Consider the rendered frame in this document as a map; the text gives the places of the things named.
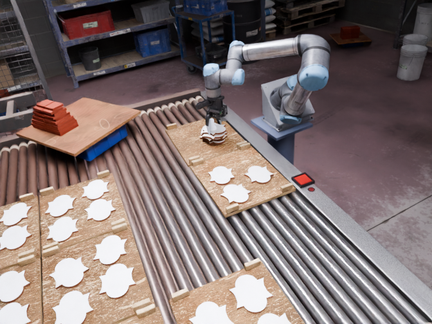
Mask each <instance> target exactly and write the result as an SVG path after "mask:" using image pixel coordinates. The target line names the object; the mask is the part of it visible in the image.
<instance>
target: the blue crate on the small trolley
mask: <svg viewBox="0 0 432 324"><path fill-rule="evenodd" d="M183 3H184V12H186V13H190V14H197V15H204V16H211V15H215V14H218V13H221V12H224V11H226V10H228V6H227V0H183Z"/></svg>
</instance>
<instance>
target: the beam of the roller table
mask: <svg viewBox="0 0 432 324"><path fill-rule="evenodd" d="M227 110H228V114H227V115H226V116H225V117H224V118H226V119H227V121H226V122H227V123H228V124H229V125H230V126H231V127H232V128H233V129H234V130H235V131H236V132H237V133H238V134H239V135H240V136H241V137H242V138H243V139H244V140H245V141H247V142H248V143H250V145H251V146H252V147H253V148H254V149H255V150H256V151H257V152H258V153H259V154H260V155H261V156H262V157H263V158H264V159H265V160H266V161H268V162H269V163H270V164H271V165H272V166H273V167H274V168H275V169H276V170H277V171H278V172H279V173H281V174H282V175H283V176H284V177H285V178H286V180H288V182H290V183H292V184H293V186H294V187H295V188H296V191H297V192H298V193H299V194H300V195H301V196H302V197H303V198H304V199H305V200H306V201H307V202H308V203H309V204H310V205H311V206H312V207H313V208H314V209H315V210H316V211H317V212H318V213H319V214H320V215H321V216H322V217H323V218H324V219H325V220H326V221H327V222H328V223H329V224H330V225H331V226H332V227H333V228H334V229H335V230H336V231H337V232H338V233H339V234H340V235H341V236H342V237H343V238H344V239H345V240H346V241H347V242H348V243H349V244H350V245H351V246H352V247H353V248H354V249H355V250H356V251H357V252H358V253H359V254H360V255H361V256H362V257H363V258H364V259H365V260H366V261H367V262H368V263H369V264H370V265H371V266H372V267H373V268H374V269H375V270H376V271H377V272H378V273H379V274H380V275H381V276H382V277H383V278H385V279H386V280H387V281H388V282H389V283H390V284H391V285H392V286H393V287H394V288H395V289H396V290H397V291H398V292H399V293H400V294H401V295H402V296H403V297H404V298H405V299H406V300H407V301H408V302H409V303H410V304H411V305H412V306H413V307H414V308H415V309H416V310H417V311H418V312H419V313H420V314H421V315H422V316H423V317H424V318H425V319H426V320H427V321H428V322H429V323H432V290H431V289H430V288H429V287H428V286H427V285H426V284H424V283H423V282H422V281H421V280H420V279H419V278H417V277H416V276H415V275H414V274H413V273H412V272H411V271H410V270H409V269H408V268H407V267H406V266H404V265H403V264H402V263H401V262H400V261H399V260H397V259H396V258H395V257H394V256H393V255H392V254H391V253H390V252H389V251H388V250H387V249H386V248H384V247H383V246H382V245H381V244H380V243H379V242H378V241H376V240H375V239H374V238H373V237H372V236H371V235H370V234H369V233H368V232H367V231H365V230H364V229H363V228H362V227H361V226H360V225H358V223H357V222H356V221H355V220H354V219H352V218H351V217H350V216H349V215H348V214H347V213H345V212H344V211H343V210H342V209H341V208H340V207H339V206H338V205H337V204H336V203H335V202H333V201H332V200H331V199H330V198H329V197H328V196H326V195H325V194H324V193H323V192H322V191H321V190H320V189H319V188H318V187H317V186H316V185H315V184H312V185H309V186H306V187H304V188H300V187H299V186H298V185H296V184H295V183H294V182H293V181H292V180H291V177H293V176H296V175H298V174H301V172H300V171H299V170H298V169H297V168H296V167H295V166H293V165H292V164H291V163H290V162H289V161H288V160H286V159H285V158H284V157H283V156H282V155H281V154H280V153H279V152H278V151H277V150H276V149H274V148H273V147H272V146H271V145H270V144H269V143H268V142H267V141H266V140H265V139H264V138H262V137H261V136H260V135H259V134H258V133H257V132H256V131H254V130H253V129H252V128H251V127H250V126H249V125H248V124H247V123H246V122H245V121H244V120H242V119H241V118H240V117H239V116H238V115H237V114H235V113H234V112H233V111H232V110H231V109H230V108H229V107H228V106H227ZM309 187H313V188H315V191H313V192H310V191H308V188H309Z"/></svg>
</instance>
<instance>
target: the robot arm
mask: <svg viewBox="0 0 432 324"><path fill-rule="evenodd" d="M291 55H298V56H299V57H302V60H301V68H300V70H299V72H298V74H297V75H293V76H291V77H289V78H288V79H287V81H286V82H285V83H284V84H283V85H282V86H279V87H276V88H274V89H273V90H272V92H271V94H270V97H269V99H270V102H271V105H272V106H273V107H274V108H275V109H276V110H278V111H280V115H279V116H280V121H281V122H283V123H287V124H293V125H294V124H299V123H300V122H301V120H302V114H303V112H304V110H305V108H306V104H305V103H306V101H307V100H308V99H309V97H310V95H311V94H312V92H313V91H317V90H319V89H322V88H324V87H325V86H326V84H327V81H328V79H329V63H330V46H329V44H328V42H327V41H326V40H325V39H324V38H322V37H320V36H318V35H315V34H310V33H305V34H300V35H298V36H297V37H295V38H290V39H282V40H273V41H268V42H259V43H254V44H246V45H244V43H243V42H241V41H237V40H236V41H233V42H232V43H231V44H230V47H229V50H228V59H227V63H226V69H219V65H218V64H214V63H213V64H207V65H205V66H204V82H205V89H206V96H207V99H206V100H204V101H201V102H198V103H197V105H196V106H195V107H196V109H197V110H198V109H202V108H203V107H205V106H207V105H208V108H207V112H206V119H205V120H206V128H207V131H208V134H209V135H210V132H211V131H212V130H216V129H217V126H216V125H215V124H214V119H213V118H215V119H217V122H218V124H219V125H222V122H223V121H227V119H226V118H224V117H225V116H226V115H227V114H228V110H227V105H223V101H222V100H223V99H224V96H222V95H221V85H233V86H237V85H242V84H243V83H244V77H245V74H244V70H243V69H241V68H242V62H243V61H249V60H260V59H270V58H275V57H286V56H291ZM211 117H212V118H211Z"/></svg>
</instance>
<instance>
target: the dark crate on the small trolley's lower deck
mask: <svg viewBox="0 0 432 324"><path fill-rule="evenodd" d="M204 48H205V49H206V50H205V56H206V61H207V62H210V63H213V62H216V61H219V60H222V59H226V58H227V48H226V47H224V46H220V45H218V44H214V43H212V42H210V43H207V44H205V45H204ZM195 54H196V57H197V58H200V59H203V54H202V48H201V46H198V47H195Z"/></svg>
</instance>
